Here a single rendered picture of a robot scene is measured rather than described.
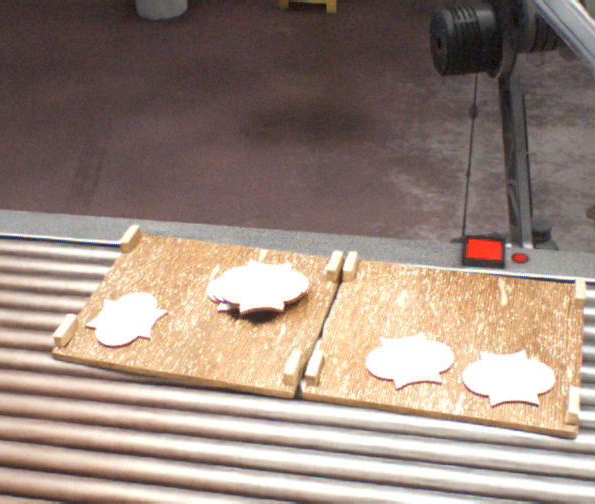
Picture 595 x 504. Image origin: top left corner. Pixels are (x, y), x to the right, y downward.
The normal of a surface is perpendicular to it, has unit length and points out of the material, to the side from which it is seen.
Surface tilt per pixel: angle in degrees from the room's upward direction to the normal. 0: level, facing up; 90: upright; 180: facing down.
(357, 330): 0
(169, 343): 0
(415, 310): 0
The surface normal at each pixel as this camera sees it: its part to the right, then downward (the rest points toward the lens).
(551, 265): -0.04, -0.80
